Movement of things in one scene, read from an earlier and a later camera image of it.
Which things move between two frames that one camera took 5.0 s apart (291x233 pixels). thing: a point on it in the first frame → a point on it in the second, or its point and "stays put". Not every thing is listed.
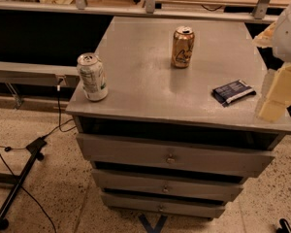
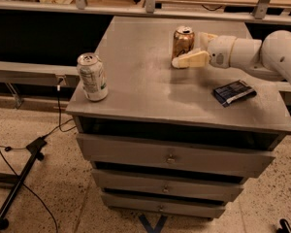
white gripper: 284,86 → 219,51
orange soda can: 182,47 stays put
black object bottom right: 285,227 stays put
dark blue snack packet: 232,92 stays put
